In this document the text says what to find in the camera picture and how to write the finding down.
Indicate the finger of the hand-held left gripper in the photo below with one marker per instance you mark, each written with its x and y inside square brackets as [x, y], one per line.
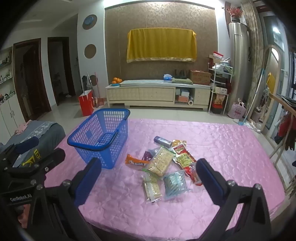
[53, 158]
[26, 144]

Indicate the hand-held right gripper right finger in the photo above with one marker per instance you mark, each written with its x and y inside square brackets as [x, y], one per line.
[209, 180]

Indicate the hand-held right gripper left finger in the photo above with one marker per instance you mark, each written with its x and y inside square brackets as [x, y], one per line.
[91, 178]

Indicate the plain red snack packet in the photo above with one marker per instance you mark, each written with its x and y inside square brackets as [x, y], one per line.
[193, 176]

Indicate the blue plastic mesh basket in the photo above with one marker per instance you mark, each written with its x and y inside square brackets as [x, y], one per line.
[74, 139]

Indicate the red packet with yellow label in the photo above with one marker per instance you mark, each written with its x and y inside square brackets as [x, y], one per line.
[183, 160]

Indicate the light blue wafer packet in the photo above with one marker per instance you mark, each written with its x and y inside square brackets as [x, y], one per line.
[174, 184]

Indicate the orange candy bar packet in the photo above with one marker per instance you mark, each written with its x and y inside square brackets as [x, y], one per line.
[135, 160]

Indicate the orange yellow snack packet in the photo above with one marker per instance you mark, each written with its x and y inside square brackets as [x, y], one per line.
[179, 143]

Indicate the large cracker packet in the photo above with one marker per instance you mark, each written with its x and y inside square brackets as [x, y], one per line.
[159, 162]

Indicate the small cracker packet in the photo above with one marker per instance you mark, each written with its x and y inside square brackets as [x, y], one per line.
[150, 187]

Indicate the dark purple snack packet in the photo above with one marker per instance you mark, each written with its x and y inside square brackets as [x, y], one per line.
[146, 155]

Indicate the purple candy roll pack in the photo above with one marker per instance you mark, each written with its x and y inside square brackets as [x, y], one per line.
[161, 141]

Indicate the dark cloth with yellow print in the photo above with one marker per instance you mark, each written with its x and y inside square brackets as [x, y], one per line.
[34, 157]

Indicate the grey lace sofa cover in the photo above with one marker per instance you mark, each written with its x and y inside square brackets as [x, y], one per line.
[46, 136]

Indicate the white cabinet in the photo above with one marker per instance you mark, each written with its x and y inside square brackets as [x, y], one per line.
[9, 115]

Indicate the pink quilted table cover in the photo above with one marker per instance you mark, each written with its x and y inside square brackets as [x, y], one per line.
[231, 150]

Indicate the red paper bag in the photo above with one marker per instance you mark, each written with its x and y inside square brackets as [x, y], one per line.
[86, 104]

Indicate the broom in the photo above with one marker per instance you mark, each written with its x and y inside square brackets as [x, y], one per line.
[101, 102]

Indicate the pink bag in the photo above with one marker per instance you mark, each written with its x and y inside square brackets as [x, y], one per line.
[237, 111]

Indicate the paper towel roll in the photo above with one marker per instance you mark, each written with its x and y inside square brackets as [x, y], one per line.
[190, 102]

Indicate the orange box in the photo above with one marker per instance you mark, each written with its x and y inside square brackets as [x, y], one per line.
[183, 98]

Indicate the red clothing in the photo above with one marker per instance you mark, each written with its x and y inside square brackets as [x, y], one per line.
[285, 125]

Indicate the plate of oranges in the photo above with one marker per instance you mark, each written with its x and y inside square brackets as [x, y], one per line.
[116, 81]

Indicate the green folded cushion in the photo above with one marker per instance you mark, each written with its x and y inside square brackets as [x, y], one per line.
[181, 81]

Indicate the brown cardboard box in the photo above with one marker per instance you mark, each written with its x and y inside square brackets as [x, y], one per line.
[200, 77]

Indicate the cream television cabinet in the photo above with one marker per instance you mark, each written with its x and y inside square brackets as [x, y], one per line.
[150, 92]

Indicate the wooden folding chair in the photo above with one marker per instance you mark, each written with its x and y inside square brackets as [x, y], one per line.
[277, 99]

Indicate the blue tissue box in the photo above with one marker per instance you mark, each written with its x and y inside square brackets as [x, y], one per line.
[167, 78]

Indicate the tall standing air conditioner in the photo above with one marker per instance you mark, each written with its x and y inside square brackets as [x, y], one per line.
[239, 69]

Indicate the arched standing mirror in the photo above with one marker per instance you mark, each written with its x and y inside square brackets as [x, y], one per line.
[274, 60]

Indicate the yellow cloth cover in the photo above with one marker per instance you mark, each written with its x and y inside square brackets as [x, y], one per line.
[161, 44]

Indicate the vase of red flowers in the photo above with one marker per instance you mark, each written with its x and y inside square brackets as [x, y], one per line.
[235, 12]

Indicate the dark wooden door frame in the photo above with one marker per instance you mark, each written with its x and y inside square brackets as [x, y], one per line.
[34, 81]
[69, 69]

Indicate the wall shelf with bottles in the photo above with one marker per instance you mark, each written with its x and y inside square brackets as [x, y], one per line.
[5, 67]

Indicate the round brown wall decor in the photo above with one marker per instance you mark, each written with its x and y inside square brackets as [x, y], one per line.
[90, 51]

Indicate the blue wall plate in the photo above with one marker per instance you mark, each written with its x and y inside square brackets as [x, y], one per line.
[89, 21]

